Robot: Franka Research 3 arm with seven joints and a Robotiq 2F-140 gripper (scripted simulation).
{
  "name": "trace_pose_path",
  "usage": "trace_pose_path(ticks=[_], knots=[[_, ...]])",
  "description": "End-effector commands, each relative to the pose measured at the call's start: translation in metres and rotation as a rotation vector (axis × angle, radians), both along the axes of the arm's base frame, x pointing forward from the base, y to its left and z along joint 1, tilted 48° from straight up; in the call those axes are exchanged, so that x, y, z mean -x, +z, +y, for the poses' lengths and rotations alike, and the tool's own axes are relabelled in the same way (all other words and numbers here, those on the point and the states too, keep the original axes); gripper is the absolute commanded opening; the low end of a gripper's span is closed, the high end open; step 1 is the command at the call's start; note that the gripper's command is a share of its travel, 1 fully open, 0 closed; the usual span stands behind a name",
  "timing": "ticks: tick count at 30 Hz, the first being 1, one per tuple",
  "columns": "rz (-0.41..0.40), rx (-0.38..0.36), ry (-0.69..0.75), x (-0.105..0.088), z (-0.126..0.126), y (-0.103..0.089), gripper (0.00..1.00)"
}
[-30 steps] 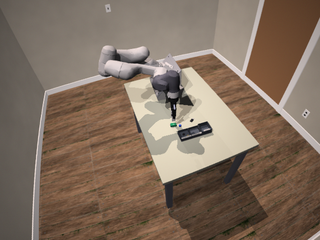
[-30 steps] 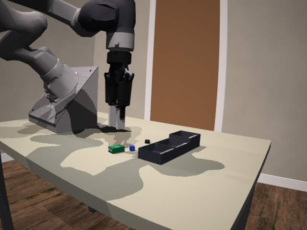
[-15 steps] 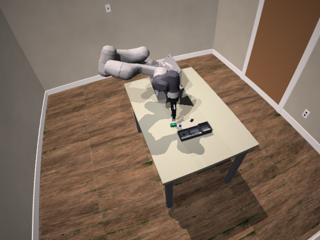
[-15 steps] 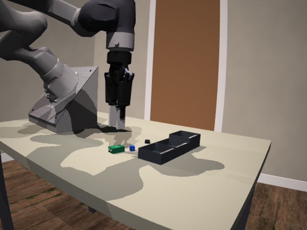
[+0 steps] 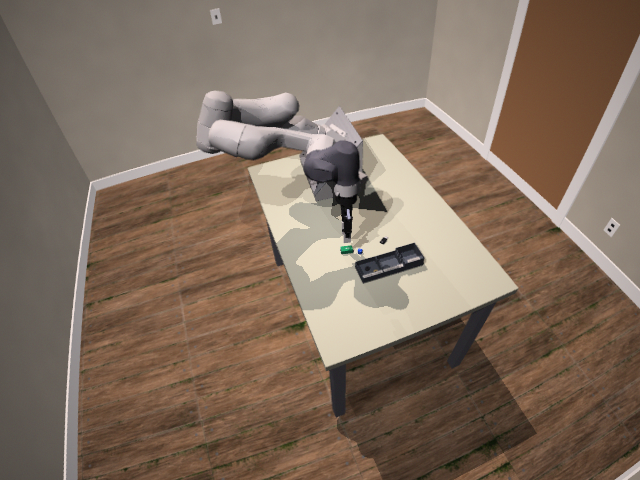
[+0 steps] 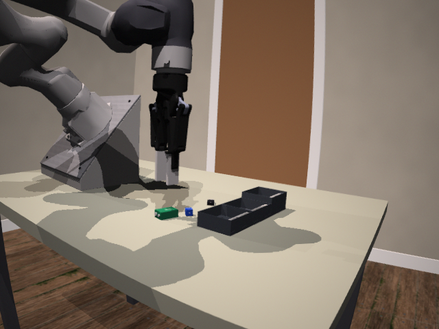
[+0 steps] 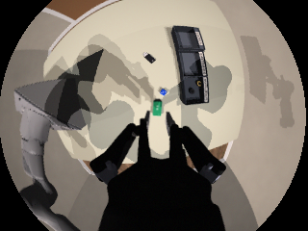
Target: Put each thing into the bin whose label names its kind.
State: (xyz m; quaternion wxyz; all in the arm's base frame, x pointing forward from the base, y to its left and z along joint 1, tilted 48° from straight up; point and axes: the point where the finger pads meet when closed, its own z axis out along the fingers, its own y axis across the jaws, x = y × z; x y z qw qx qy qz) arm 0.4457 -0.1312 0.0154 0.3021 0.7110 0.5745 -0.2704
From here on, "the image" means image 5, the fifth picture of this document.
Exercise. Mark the black rack of bins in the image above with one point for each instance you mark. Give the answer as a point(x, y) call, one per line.
point(403, 258)

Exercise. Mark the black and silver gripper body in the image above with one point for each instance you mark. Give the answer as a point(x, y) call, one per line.
point(346, 202)

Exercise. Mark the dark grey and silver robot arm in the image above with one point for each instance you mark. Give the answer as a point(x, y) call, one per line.
point(338, 163)

